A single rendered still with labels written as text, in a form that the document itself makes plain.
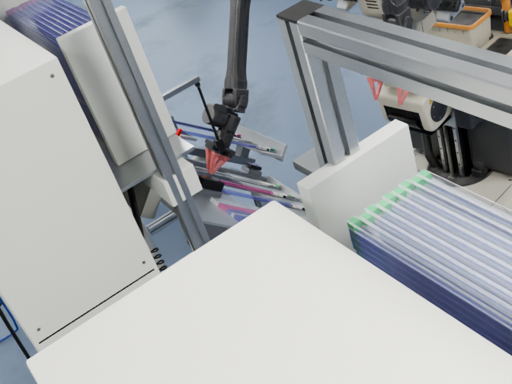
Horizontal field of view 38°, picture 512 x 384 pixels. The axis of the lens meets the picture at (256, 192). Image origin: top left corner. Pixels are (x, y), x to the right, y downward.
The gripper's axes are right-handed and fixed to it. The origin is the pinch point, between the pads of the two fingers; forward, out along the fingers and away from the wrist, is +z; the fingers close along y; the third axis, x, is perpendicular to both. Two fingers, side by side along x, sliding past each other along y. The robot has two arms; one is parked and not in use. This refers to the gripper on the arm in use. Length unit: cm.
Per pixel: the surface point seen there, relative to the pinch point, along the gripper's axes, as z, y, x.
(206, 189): 0.3, 29.4, -19.4
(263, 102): -19, -183, 145
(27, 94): -15, 61, -88
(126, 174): -4, 54, -59
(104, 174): -4, 60, -67
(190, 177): -8, 64, -49
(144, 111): -19, 64, -66
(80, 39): -28, 50, -78
